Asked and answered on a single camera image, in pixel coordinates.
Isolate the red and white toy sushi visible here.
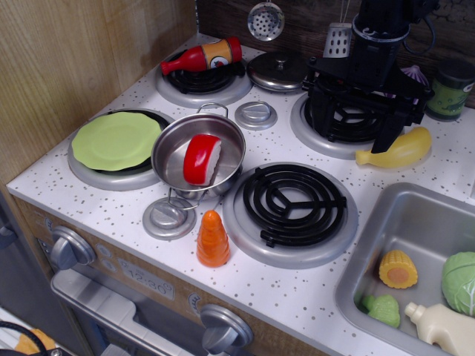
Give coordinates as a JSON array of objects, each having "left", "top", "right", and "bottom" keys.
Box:
[{"left": 183, "top": 134, "right": 222, "bottom": 185}]

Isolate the cream toy bottle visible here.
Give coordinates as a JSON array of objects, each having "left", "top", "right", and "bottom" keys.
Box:
[{"left": 404, "top": 303, "right": 474, "bottom": 355}]

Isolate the green toy cabbage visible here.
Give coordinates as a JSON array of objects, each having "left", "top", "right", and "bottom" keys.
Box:
[{"left": 442, "top": 251, "right": 474, "bottom": 317}]

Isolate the front grey stovetop knob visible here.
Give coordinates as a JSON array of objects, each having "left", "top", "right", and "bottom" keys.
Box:
[{"left": 142, "top": 197, "right": 197, "bottom": 240}]

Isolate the hanging steel slotted spatula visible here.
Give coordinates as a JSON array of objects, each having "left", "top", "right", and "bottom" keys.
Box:
[{"left": 323, "top": 1, "right": 352, "bottom": 59}]

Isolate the small steel pan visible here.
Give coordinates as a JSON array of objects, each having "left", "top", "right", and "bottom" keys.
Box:
[{"left": 151, "top": 102, "right": 246, "bottom": 203}]

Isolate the light green toy plate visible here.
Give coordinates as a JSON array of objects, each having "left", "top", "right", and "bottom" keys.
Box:
[{"left": 71, "top": 112, "right": 162, "bottom": 171}]

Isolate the black cable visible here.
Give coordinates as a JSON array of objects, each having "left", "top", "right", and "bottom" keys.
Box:
[{"left": 0, "top": 320, "right": 60, "bottom": 356}]

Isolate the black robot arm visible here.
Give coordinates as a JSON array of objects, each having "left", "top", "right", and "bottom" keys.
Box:
[{"left": 304, "top": 1, "right": 439, "bottom": 154}]

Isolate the yellow toy corn cob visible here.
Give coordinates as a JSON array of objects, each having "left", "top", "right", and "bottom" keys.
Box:
[{"left": 379, "top": 250, "right": 419, "bottom": 289}]

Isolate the orange toy carrot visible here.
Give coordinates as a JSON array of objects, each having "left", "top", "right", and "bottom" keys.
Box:
[{"left": 197, "top": 210, "right": 230, "bottom": 267}]

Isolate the green toy can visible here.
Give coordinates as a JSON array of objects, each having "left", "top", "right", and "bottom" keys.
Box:
[{"left": 425, "top": 59, "right": 474, "bottom": 122}]

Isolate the rear grey stovetop knob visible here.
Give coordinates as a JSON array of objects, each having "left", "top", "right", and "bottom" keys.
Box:
[{"left": 235, "top": 102, "right": 278, "bottom": 131}]

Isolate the back left black burner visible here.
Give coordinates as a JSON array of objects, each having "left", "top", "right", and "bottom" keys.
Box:
[{"left": 155, "top": 61, "right": 252, "bottom": 108}]

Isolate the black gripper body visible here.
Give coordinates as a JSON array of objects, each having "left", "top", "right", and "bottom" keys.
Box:
[{"left": 304, "top": 34, "right": 433, "bottom": 125}]

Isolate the left grey oven knob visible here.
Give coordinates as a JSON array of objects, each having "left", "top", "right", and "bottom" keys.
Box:
[{"left": 50, "top": 225, "right": 96, "bottom": 270}]

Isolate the front right black burner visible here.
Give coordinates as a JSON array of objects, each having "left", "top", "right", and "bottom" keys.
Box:
[{"left": 223, "top": 162, "right": 358, "bottom": 269}]

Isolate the hanging steel strainer ladle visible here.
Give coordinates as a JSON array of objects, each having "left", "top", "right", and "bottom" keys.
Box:
[{"left": 247, "top": 1, "right": 285, "bottom": 42}]

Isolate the back right black burner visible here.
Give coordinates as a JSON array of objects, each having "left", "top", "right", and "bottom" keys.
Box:
[{"left": 289, "top": 90, "right": 406, "bottom": 160}]

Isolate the right grey oven knob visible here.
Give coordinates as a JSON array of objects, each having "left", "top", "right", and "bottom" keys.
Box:
[{"left": 200, "top": 304, "right": 254, "bottom": 355}]

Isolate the purple toy garlic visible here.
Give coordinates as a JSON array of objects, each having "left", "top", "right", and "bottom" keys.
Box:
[{"left": 384, "top": 65, "right": 429, "bottom": 105}]

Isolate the yellow toy squash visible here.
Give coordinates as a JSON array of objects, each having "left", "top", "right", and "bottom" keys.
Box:
[{"left": 356, "top": 127, "right": 432, "bottom": 168}]

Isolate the red toy ketchup bottle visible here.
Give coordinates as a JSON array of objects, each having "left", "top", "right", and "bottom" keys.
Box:
[{"left": 160, "top": 36, "right": 242, "bottom": 76}]

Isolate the grey stovetop knob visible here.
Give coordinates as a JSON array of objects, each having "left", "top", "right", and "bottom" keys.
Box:
[
  {"left": 142, "top": 197, "right": 197, "bottom": 240},
  {"left": 235, "top": 102, "right": 278, "bottom": 131}
]

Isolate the front left burner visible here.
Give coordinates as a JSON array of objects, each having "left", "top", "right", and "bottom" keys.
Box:
[{"left": 68, "top": 108, "right": 174, "bottom": 191}]

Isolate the oven clock display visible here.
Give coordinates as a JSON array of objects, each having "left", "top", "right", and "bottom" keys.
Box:
[{"left": 117, "top": 258, "right": 174, "bottom": 300}]

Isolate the steel toy sink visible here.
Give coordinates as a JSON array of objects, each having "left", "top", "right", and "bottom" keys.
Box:
[{"left": 335, "top": 183, "right": 474, "bottom": 355}]

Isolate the grey oven door handle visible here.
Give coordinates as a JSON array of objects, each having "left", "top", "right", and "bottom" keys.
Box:
[{"left": 51, "top": 270, "right": 206, "bottom": 355}]

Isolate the steel pot lid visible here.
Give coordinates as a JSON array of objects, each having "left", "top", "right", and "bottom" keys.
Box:
[{"left": 246, "top": 51, "right": 308, "bottom": 91}]

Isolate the grey oven knob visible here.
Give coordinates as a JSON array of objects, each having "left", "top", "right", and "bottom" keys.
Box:
[
  {"left": 200, "top": 304, "right": 254, "bottom": 355},
  {"left": 50, "top": 225, "right": 96, "bottom": 270}
]

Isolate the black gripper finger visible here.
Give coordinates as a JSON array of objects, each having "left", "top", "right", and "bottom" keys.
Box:
[
  {"left": 309, "top": 90, "right": 335, "bottom": 137},
  {"left": 371, "top": 114, "right": 404, "bottom": 154}
]

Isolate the small green toy vegetable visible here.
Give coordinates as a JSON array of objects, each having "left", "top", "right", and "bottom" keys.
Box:
[{"left": 362, "top": 294, "right": 400, "bottom": 328}]

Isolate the black burner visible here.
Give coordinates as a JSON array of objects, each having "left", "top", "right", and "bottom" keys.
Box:
[
  {"left": 289, "top": 90, "right": 406, "bottom": 160},
  {"left": 155, "top": 61, "right": 252, "bottom": 108},
  {"left": 223, "top": 162, "right": 358, "bottom": 269}
]

